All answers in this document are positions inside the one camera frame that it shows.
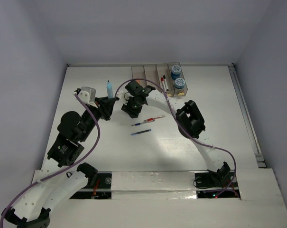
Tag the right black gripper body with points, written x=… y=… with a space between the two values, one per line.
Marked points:
x=133 y=107

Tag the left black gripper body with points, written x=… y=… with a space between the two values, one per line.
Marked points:
x=91 y=124

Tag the blue gel pen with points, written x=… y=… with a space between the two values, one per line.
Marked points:
x=144 y=122

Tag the blue highlighter pen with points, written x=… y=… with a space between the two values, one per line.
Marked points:
x=109 y=90

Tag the red capped white marker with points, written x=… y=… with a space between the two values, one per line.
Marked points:
x=163 y=84

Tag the black capped white marker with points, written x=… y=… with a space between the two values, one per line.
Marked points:
x=165 y=80

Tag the blue tape roll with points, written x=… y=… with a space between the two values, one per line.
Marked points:
x=179 y=83
x=175 y=72

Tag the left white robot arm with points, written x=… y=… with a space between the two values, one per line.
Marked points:
x=63 y=172

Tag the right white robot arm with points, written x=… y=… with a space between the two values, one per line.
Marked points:
x=189 y=120

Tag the red gel pen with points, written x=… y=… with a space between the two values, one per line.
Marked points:
x=154 y=118

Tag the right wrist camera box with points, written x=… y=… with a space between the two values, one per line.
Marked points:
x=123 y=96

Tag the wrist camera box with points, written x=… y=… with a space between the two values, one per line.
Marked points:
x=86 y=94
x=123 y=96

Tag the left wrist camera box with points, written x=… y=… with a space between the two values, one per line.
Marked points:
x=86 y=94

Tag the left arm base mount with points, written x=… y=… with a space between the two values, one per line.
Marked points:
x=99 y=190

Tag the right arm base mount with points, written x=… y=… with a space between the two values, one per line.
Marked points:
x=209 y=188

